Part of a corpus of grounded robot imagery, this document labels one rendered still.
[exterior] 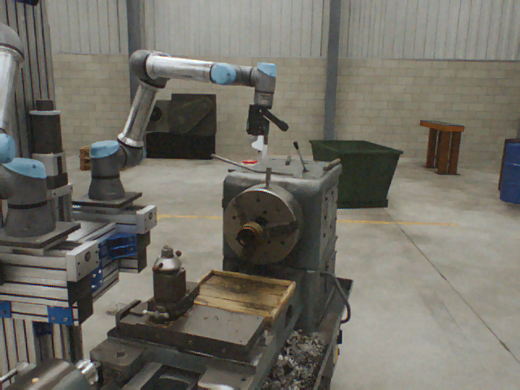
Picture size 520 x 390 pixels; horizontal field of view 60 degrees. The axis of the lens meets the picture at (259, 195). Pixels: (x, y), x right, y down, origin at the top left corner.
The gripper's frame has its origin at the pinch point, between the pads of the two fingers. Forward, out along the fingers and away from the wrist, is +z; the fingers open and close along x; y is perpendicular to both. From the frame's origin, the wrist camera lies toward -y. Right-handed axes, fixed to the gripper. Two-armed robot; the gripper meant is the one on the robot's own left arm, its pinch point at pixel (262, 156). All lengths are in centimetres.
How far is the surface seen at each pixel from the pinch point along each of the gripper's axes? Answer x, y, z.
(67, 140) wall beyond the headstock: -1055, 363, 195
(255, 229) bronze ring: 15.5, 1.5, 25.1
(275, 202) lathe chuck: 6.3, -6.2, 16.7
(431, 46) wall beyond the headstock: -928, -514, -141
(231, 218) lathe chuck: -1.3, 9.6, 26.8
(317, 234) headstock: -1.7, -27.5, 31.4
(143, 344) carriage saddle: 60, 36, 46
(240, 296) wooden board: 26, 6, 48
